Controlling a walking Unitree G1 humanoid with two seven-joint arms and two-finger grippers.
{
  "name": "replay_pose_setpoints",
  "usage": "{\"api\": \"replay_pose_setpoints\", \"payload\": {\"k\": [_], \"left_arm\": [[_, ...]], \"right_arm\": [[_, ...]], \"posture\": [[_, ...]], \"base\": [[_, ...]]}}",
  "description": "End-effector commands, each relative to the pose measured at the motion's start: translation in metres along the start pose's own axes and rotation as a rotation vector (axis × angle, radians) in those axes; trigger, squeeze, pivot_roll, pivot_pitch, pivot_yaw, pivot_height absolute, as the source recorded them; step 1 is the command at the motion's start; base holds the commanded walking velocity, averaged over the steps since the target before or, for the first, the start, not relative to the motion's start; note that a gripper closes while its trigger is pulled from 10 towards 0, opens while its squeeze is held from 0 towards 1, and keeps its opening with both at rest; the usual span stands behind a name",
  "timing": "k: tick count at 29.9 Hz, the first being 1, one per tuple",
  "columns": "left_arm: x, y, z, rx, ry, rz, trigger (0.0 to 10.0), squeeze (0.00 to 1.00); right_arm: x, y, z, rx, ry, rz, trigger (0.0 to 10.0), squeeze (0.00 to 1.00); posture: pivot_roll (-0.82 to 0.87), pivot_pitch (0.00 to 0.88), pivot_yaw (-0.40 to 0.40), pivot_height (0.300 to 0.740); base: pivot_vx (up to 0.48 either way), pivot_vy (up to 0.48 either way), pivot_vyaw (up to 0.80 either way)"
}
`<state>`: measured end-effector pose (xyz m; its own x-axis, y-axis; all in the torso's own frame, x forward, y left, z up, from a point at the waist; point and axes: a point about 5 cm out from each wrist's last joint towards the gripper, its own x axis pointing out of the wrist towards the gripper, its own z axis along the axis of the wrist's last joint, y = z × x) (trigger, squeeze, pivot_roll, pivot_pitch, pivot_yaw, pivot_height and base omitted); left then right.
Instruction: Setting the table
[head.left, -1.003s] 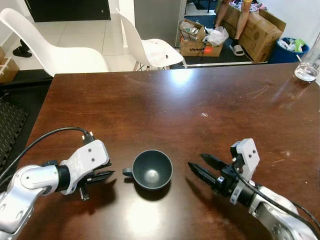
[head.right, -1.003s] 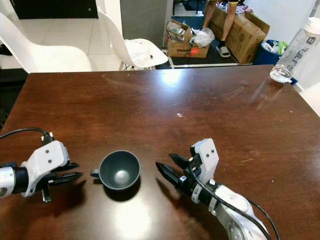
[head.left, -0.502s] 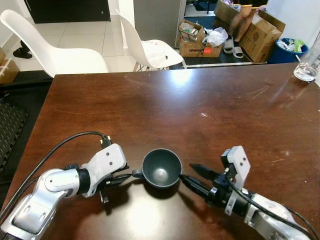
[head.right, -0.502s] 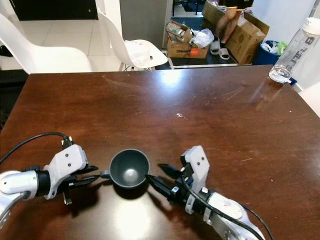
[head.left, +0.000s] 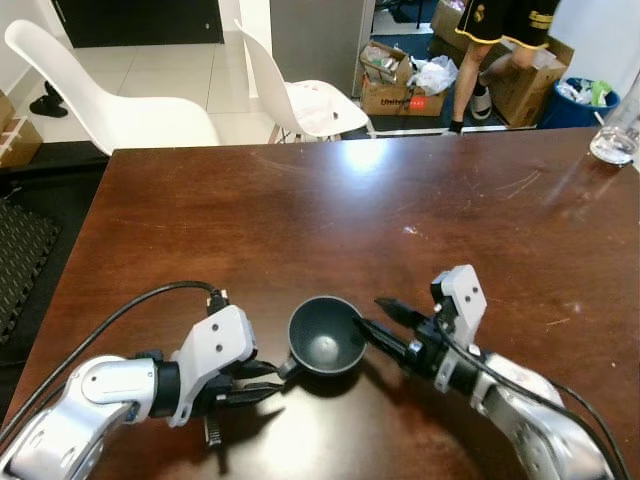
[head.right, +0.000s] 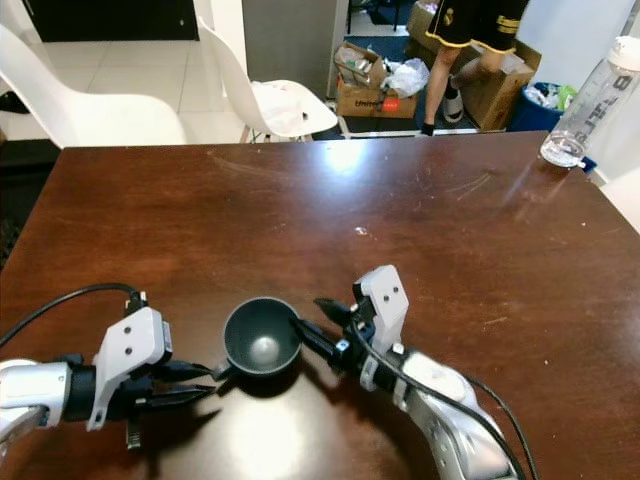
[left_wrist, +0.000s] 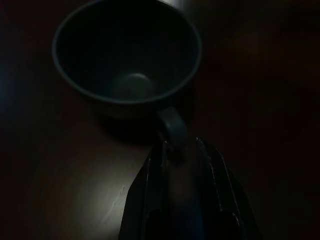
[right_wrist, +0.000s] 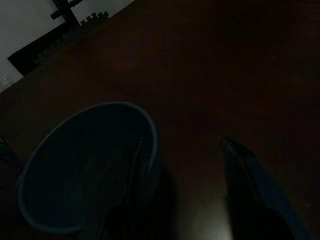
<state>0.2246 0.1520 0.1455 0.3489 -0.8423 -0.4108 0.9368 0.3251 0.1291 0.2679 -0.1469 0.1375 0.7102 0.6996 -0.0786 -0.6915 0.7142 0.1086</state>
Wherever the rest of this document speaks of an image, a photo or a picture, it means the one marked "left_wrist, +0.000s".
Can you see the dark ceramic mug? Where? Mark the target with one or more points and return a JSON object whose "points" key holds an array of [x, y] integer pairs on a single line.
{"points": [[125, 57]]}

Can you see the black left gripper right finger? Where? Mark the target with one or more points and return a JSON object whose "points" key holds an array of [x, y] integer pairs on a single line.
{"points": [[220, 195]]}

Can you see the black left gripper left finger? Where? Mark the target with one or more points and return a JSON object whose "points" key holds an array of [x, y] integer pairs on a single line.
{"points": [[145, 200]]}

